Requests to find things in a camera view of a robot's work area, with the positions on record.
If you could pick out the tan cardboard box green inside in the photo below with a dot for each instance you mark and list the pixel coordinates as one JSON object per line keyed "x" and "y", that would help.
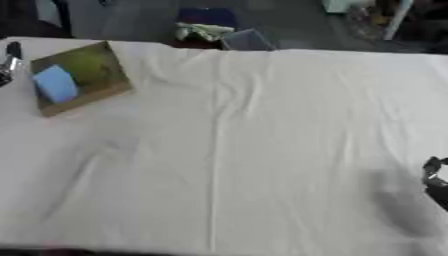
{"x": 93, "y": 70}

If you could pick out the grey plastic bin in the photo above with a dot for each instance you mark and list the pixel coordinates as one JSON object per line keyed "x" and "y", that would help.
{"x": 248, "y": 40}

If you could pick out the pale green crumpled cloth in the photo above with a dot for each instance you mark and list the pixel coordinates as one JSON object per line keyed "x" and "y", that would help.
{"x": 201, "y": 31}

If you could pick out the white pole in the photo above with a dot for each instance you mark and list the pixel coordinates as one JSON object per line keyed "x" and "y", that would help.
{"x": 398, "y": 19}

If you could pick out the light blue rectangular block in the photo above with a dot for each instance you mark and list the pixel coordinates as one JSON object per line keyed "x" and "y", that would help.
{"x": 56, "y": 84}

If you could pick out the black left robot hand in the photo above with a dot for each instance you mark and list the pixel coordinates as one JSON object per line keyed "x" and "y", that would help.
{"x": 11, "y": 53}

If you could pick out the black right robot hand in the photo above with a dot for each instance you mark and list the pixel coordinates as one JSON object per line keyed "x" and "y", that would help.
{"x": 436, "y": 183}

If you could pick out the dark blue bag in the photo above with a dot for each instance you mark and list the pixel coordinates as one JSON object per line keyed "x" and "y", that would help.
{"x": 207, "y": 16}

